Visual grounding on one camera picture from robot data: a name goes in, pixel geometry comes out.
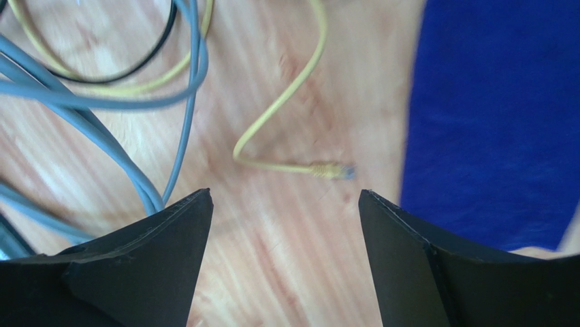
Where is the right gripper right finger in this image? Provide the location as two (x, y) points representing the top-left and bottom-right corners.
(359, 190), (579, 326)

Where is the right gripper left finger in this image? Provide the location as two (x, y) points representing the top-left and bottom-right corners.
(1, 189), (214, 327)

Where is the yellow network cable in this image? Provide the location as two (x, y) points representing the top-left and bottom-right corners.
(6, 0), (357, 181)

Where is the purple cloth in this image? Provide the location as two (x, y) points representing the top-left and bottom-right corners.
(400, 1), (579, 251)

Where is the grey network cable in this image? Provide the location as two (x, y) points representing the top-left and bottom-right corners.
(0, 0), (210, 260)

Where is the black network cable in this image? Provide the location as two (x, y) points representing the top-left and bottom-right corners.
(0, 0), (178, 86)

